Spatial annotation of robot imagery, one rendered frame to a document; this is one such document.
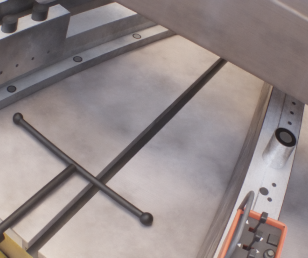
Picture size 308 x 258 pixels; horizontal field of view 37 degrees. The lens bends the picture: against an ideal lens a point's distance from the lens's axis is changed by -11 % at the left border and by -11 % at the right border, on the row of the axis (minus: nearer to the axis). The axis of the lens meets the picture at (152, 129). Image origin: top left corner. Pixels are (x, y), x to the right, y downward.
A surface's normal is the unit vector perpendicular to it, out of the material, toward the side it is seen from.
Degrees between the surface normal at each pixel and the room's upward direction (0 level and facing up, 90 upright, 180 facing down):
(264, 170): 0
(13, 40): 90
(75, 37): 71
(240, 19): 90
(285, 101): 0
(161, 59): 0
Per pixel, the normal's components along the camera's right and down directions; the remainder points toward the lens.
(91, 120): 0.24, -0.69
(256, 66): -0.42, 0.55
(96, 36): 0.73, 0.36
